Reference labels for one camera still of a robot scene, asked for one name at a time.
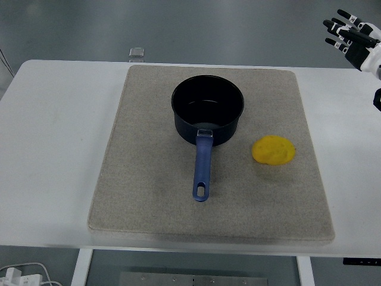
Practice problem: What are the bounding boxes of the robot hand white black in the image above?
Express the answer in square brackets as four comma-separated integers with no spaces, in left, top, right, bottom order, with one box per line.
[323,9,381,80]

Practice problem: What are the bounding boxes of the yellow potato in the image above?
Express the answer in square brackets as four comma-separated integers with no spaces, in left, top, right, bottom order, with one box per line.
[251,135,297,166]

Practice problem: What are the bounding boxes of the black table control panel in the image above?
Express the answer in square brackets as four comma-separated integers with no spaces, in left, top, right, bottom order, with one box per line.
[342,257,381,266]

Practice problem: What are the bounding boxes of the white table leg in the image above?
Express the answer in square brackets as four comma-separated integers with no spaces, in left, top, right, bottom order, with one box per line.
[296,255,316,286]
[70,248,95,286]

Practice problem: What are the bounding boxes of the small clear plastic block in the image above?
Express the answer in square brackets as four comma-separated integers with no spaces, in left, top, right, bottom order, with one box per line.
[129,47,146,63]

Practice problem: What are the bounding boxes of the beige fabric mat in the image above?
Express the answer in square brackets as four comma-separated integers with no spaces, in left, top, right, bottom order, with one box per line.
[87,64,336,247]

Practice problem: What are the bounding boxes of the grey metal plate with screws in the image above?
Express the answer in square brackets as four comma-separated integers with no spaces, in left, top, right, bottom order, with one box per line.
[118,271,270,286]

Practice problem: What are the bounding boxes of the white power strip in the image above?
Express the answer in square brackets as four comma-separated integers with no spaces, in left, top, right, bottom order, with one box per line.
[0,267,42,286]

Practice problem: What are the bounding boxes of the blue pot with handle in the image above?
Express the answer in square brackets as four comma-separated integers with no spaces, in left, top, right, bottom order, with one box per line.
[171,74,246,203]

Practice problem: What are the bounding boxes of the white cable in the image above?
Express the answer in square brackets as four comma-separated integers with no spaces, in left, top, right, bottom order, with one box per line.
[0,262,62,286]

